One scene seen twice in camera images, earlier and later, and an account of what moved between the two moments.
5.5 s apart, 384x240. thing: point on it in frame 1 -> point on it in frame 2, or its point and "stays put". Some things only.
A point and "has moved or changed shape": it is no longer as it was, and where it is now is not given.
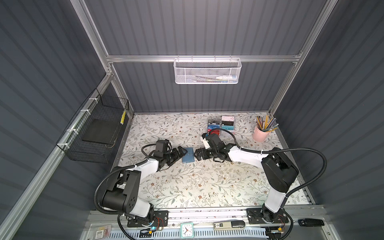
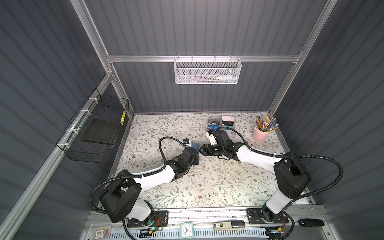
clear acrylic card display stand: (227, 122) stays put
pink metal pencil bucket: (259, 135) stays put
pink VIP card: (228, 118) stays put
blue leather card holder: (189, 156) has moved or changed shape
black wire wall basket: (90, 133) stays put
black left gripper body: (167, 157) -> (196, 161)
